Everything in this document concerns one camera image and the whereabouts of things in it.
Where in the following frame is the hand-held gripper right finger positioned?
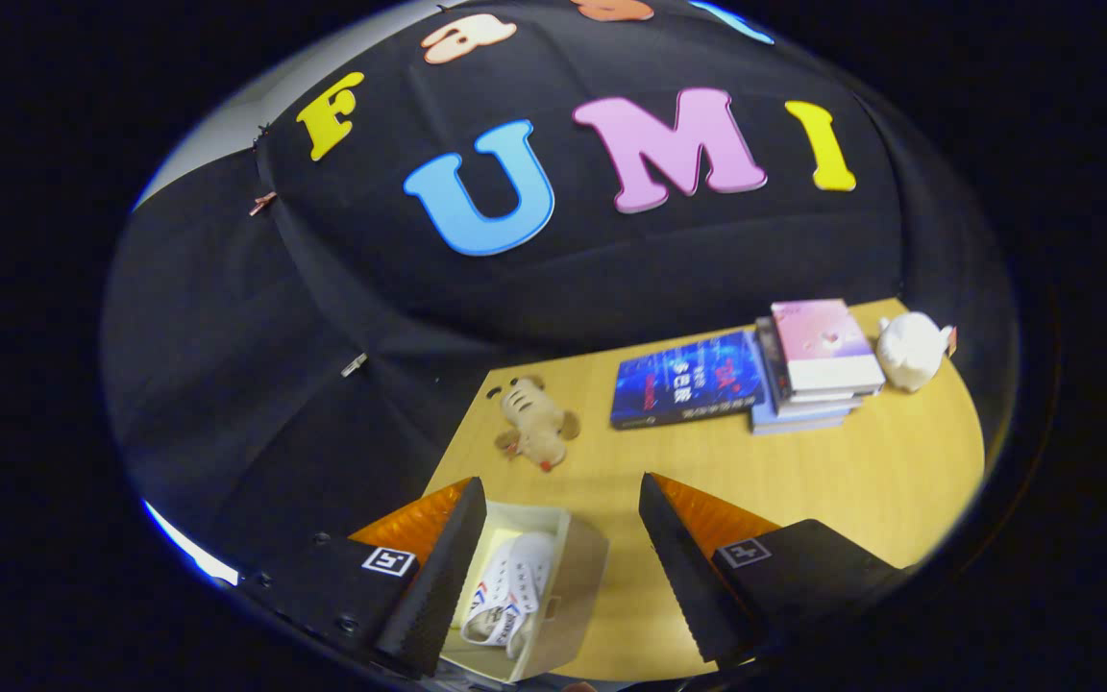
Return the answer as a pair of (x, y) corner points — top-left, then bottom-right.
(637, 472), (905, 669)

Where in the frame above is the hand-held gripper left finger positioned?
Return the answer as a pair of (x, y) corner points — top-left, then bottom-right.
(236, 477), (488, 680)

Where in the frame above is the white canvas shoe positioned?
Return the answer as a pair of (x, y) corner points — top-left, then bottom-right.
(501, 531), (560, 616)
(460, 556), (540, 660)

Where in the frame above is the cream fabric storage box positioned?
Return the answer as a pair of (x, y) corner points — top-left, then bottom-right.
(438, 500), (611, 685)

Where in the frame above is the beige striped plush toy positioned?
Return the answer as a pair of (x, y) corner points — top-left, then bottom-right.
(486, 375), (582, 473)

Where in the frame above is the dark blue book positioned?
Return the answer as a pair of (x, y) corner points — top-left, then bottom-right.
(609, 330), (769, 431)

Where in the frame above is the black cover book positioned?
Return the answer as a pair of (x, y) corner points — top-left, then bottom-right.
(754, 316), (867, 407)

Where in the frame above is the computer screen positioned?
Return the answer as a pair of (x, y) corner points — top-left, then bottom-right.
(143, 500), (239, 587)

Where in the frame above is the pink cover book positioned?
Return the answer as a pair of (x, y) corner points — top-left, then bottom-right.
(770, 299), (887, 396)

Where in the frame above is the white plush toy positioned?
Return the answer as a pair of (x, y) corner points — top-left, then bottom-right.
(875, 311), (958, 394)

